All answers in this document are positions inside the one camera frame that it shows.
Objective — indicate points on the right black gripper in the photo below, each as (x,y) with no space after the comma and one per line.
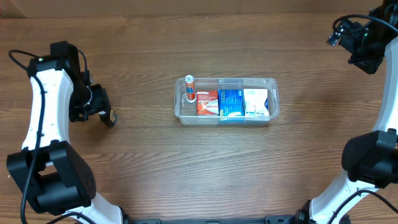
(370,61)

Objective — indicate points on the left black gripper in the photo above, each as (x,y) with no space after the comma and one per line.
(101,101)

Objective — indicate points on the dark syrup bottle white cap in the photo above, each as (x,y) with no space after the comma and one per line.
(108,118)

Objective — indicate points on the orange vitamin tube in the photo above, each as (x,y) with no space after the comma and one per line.
(190,88)

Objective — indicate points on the clear plastic container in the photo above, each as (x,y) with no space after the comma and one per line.
(187,112)

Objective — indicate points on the red medicine box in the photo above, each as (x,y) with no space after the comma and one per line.
(207,103)

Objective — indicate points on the white medicine box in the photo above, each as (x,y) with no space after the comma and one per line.
(256,102)

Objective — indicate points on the blue medicine box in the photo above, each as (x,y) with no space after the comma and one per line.
(230,102)

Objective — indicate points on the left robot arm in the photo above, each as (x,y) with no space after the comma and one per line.
(51,175)

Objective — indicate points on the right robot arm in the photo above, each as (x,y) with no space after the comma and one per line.
(369,161)

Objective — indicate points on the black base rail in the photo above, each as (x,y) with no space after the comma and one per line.
(211,220)

